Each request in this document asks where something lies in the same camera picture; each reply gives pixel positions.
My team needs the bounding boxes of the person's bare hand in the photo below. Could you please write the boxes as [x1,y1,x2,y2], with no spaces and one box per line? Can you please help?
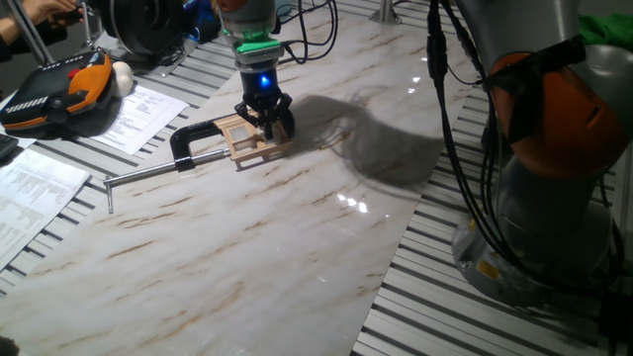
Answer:
[22,0,84,27]

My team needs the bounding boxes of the grey metal tripod leg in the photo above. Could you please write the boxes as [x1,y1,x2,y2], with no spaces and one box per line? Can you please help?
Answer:
[4,0,55,66]

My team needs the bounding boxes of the black computer keyboard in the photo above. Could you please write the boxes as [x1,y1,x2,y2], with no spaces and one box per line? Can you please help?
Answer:
[0,133,20,162]

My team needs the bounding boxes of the person's dark sleeved forearm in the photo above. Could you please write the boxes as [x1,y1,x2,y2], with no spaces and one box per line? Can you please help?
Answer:
[0,14,68,64]

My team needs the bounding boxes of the orange black teach pendant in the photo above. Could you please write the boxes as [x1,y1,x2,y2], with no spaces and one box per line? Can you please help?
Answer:
[0,50,116,133]

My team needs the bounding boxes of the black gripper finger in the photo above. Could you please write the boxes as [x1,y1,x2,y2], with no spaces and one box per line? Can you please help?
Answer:
[274,93,297,140]
[233,100,277,141]

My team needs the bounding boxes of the white round plush toy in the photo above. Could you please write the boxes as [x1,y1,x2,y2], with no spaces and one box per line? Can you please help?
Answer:
[111,60,136,99]

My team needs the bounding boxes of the blue fabric bag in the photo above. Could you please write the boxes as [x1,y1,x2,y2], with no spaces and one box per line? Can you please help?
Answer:
[185,0,223,45]

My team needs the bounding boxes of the black steel C-clamp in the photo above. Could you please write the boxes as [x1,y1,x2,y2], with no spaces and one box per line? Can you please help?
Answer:
[102,111,298,215]

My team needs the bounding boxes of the green wrist mount adapter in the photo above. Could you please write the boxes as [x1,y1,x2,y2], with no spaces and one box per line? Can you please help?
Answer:
[231,38,286,65]

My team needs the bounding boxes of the marble pattern board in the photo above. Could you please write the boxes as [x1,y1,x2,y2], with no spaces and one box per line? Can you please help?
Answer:
[0,0,484,356]

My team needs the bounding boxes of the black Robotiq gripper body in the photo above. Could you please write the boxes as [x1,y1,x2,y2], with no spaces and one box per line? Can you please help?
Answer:
[239,59,287,114]

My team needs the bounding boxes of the green cloth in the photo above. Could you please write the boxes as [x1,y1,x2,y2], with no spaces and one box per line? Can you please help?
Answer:
[578,13,633,53]

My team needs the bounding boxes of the silver upright post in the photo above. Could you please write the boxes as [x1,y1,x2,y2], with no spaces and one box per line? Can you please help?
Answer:
[369,0,403,26]

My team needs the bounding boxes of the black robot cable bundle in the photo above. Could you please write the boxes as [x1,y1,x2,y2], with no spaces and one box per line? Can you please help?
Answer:
[274,0,624,298]

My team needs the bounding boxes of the miniature wooden sliding window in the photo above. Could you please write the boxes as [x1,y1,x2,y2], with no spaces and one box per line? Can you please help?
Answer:
[213,112,294,167]

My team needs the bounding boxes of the black round spool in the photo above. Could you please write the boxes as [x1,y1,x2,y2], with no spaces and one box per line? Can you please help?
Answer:
[101,0,187,58]

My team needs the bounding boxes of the thin metal tripod leg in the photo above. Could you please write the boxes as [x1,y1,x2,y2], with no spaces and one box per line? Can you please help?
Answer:
[78,0,98,48]

